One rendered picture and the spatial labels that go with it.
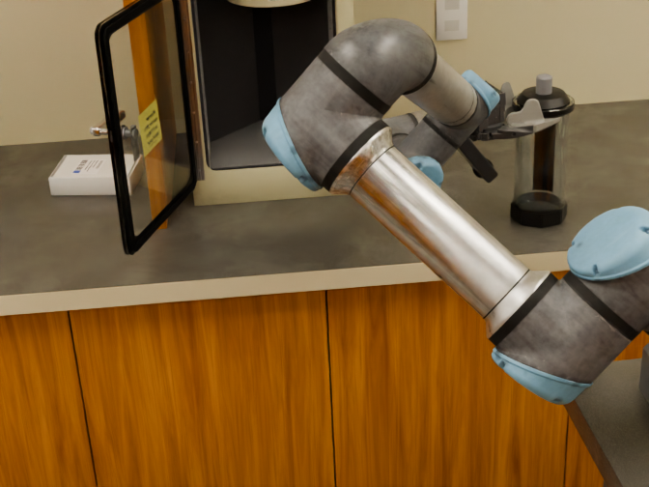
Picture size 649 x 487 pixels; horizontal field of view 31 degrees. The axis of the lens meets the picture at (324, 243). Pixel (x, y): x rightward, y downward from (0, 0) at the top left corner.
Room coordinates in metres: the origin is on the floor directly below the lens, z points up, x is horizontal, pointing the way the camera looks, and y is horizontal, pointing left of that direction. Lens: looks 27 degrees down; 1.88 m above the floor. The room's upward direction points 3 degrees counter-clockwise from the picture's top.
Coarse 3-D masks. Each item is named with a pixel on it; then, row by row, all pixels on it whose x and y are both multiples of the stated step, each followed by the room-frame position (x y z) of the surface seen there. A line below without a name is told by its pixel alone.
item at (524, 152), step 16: (544, 112) 1.88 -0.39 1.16; (560, 128) 1.89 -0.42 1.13; (528, 144) 1.89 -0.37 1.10; (544, 144) 1.88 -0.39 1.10; (560, 144) 1.89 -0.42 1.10; (528, 160) 1.89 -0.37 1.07; (544, 160) 1.88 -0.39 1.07; (560, 160) 1.89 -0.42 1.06; (528, 176) 1.89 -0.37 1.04; (544, 176) 1.88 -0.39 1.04; (560, 176) 1.89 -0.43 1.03; (528, 192) 1.89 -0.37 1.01; (544, 192) 1.88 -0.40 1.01; (560, 192) 1.90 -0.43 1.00; (528, 208) 1.89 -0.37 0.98; (544, 208) 1.88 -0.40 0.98
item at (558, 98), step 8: (536, 80) 1.93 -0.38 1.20; (544, 80) 1.92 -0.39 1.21; (528, 88) 1.95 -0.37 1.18; (536, 88) 1.93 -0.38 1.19; (544, 88) 1.92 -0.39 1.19; (552, 88) 1.95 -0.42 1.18; (520, 96) 1.93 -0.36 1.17; (528, 96) 1.91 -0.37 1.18; (536, 96) 1.91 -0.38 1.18; (544, 96) 1.91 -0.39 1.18; (552, 96) 1.91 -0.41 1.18; (560, 96) 1.91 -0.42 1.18; (544, 104) 1.89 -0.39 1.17; (552, 104) 1.89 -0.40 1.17; (560, 104) 1.89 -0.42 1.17
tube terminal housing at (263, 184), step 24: (336, 0) 2.06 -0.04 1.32; (192, 24) 2.05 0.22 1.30; (336, 24) 2.09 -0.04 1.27; (192, 48) 2.05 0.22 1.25; (264, 168) 2.05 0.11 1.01; (216, 192) 2.05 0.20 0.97; (240, 192) 2.05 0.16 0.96; (264, 192) 2.05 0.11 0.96; (288, 192) 2.06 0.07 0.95; (312, 192) 2.06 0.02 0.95
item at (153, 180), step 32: (96, 32) 1.74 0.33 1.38; (128, 32) 1.83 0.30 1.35; (160, 32) 1.94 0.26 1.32; (128, 64) 1.82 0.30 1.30; (160, 64) 1.93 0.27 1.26; (128, 96) 1.81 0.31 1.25; (160, 96) 1.92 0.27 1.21; (128, 128) 1.79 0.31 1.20; (160, 128) 1.90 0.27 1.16; (128, 160) 1.78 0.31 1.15; (160, 160) 1.89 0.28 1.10; (160, 192) 1.88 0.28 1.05
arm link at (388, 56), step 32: (352, 32) 1.44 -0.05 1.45; (384, 32) 1.44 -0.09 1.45; (416, 32) 1.47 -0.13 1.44; (352, 64) 1.40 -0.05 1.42; (384, 64) 1.40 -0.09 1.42; (416, 64) 1.44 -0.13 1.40; (448, 64) 1.62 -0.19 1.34; (384, 96) 1.40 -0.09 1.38; (416, 96) 1.54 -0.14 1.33; (448, 96) 1.59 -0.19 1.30; (480, 96) 1.73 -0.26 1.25; (448, 128) 1.72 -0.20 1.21
